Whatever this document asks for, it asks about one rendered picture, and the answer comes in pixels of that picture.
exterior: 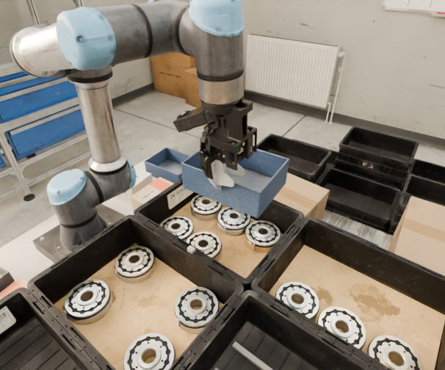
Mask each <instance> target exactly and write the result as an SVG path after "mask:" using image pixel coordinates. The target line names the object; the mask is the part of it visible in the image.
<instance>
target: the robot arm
mask: <svg viewBox="0 0 445 370"><path fill-rule="evenodd" d="M244 29H245V22H244V20H243V10H242V0H189V3H188V2H184V1H176V0H149V1H148V2H147V3H139V4H126V5H117V6H109V7H94V8H90V7H78V8H76V9H74V10H68V11H64V12H61V13H60V14H59V15H58V17H57V22H56V23H47V24H38V25H34V26H30V27H27V28H25V29H22V30H20V31H19V32H17V33H15V34H14V36H13V37H12V39H11V41H10V55H11V57H12V60H13V62H14V63H15V64H16V65H17V66H18V67H19V68H20V69H21V70H22V71H23V72H24V73H27V74H29V75H30V76H35V77H40V78H56V77H60V76H66V77H67V80H68V81H70V82H71V83H73V84H75V87H76V92H77V96H78V99H79V105H80V108H81V111H82V117H83V121H84V126H85V129H86V133H87V138H88V142H89V145H90V151H91V154H92V157H91V158H90V160H89V162H88V163H89V167H90V169H89V170H86V171H82V170H79V169H72V170H66V171H64V172H62V173H60V174H58V175H56V176H54V177H53V178H52V179H51V180H50V181H49V184H48V186H47V193H48V199H49V201H50V203H51V204H52V206H53V209H54V211H55V214H56V216H57V219H58V220H59V223H60V241H61V243H62V246H63V247H64V248H65V249H66V250H70V251H74V250H75V249H76V248H78V247H80V246H81V245H83V244H84V243H85V242H87V241H89V240H90V239H91V238H93V237H94V236H96V235H98V234H99V233H100V232H102V231H104V230H105V229H107V228H108V226H107V223H106V222H105V220H104V219H103V218H102V217H101V215H100V214H99V213H98V212H97V209H96V206H97V205H99V204H101V203H103V202H106V201H108V200H110V199H112V198H114V197H116V196H118V195H120V194H123V193H125V192H127V191H128V190H130V189H131V188H133V187H134V185H135V183H136V180H137V176H136V171H135V169H134V165H133V164H132V162H131V161H130V159H129V158H127V157H126V156H125V155H124V154H123V153H121V152H120V147H119V142H118V138H117V129H116V125H115V117H114V112H113V108H112V99H111V95H110V91H109V81H110V79H111V78H112V77H113V73H112V67H114V66H116V64H120V63H124V62H130V61H133V60H137V59H144V58H148V57H154V56H158V55H162V54H168V53H172V52H178V53H181V54H185V55H188V56H191V57H195V63H196V70H197V78H198V92H199V97H200V99H201V107H199V108H197V109H193V110H191V111H189V110H187V111H185V112H182V113H181V114H180V115H179V116H178V117H177V119H176V120H174V121H173V124H174V125H175V127H176V128H177V130H178V132H182V131H188V130H191V129H193V128H196V127H198V126H203V125H206V124H207V125H206V126H204V127H203V129H204V132H202V136H201V138H200V150H199V154H200V167H201V169H202V171H203V173H204V174H205V176H206V177H207V178H208V180H209V181H210V182H211V184H212V185H213V186H214V187H215V188H217V189H218V190H220V191H221V190H222V186H229V187H233V186H234V181H233V179H232V178H230V177H229V175H231V176H239V177H243V176H244V175H245V170H244V169H243V168H242V167H241V166H240V165H238V164H237V162H238V161H239V160H240V161H241V160H243V159H244V158H246V159H249V158H250V157H251V156H252V155H253V151H254V152H256V151H257V128H255V127H252V126H248V125H247V113H248V112H250V111H251V110H252V109H253V102H252V101H247V100H244V99H243V95H244V37H243V31H244ZM253 135H255V145H253Z"/></svg>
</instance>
